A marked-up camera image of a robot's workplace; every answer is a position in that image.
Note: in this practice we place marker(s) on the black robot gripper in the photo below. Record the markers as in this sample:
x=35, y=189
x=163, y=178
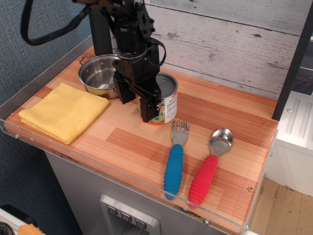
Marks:
x=136, y=73

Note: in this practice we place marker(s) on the green orange patterned tin can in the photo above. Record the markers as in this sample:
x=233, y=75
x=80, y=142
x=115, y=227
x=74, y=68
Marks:
x=168, y=86

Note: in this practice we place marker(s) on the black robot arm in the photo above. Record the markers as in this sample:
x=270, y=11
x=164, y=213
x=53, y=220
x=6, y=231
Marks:
x=129, y=22

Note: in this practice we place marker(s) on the clear acrylic table guard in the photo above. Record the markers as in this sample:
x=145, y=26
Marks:
x=122, y=160

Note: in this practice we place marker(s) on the small stainless steel pot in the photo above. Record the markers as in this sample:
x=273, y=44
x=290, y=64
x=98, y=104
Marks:
x=96, y=74

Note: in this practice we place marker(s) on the folded yellow cloth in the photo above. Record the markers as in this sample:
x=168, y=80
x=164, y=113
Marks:
x=65, y=113

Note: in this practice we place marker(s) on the silver dispenser button panel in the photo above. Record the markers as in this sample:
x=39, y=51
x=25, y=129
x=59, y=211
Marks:
x=122, y=219

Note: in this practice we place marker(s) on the white ribbed furniture panel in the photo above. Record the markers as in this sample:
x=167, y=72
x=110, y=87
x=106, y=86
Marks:
x=290, y=162

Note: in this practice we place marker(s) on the black and orange object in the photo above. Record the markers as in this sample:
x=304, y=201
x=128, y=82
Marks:
x=14, y=218

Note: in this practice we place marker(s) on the black vertical post left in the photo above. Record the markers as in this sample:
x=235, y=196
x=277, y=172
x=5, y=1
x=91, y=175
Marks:
x=101, y=33

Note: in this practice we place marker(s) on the black vertical post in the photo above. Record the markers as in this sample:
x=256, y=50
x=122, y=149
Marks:
x=295, y=65
x=101, y=33

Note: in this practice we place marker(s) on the blue handled metal fork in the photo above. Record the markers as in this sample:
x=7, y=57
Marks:
x=173, y=173

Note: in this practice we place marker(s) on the red handled metal spoon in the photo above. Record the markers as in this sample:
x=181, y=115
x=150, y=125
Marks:
x=220, y=142

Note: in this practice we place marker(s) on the black vertical post right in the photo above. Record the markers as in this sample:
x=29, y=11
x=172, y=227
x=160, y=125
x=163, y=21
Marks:
x=295, y=65

